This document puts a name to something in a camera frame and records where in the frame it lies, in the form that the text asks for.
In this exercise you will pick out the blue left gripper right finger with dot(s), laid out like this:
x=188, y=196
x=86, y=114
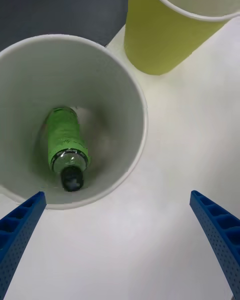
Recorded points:
x=220, y=232

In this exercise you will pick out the yellow-green plastic waste bin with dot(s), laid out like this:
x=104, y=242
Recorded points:
x=160, y=35

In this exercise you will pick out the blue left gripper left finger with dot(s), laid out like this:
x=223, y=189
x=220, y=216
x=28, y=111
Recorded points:
x=17, y=245

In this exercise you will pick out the green plastic bottle black cap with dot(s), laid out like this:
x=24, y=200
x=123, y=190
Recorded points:
x=65, y=135

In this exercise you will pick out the grey plastic waste bin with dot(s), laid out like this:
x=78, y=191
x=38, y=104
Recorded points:
x=105, y=85

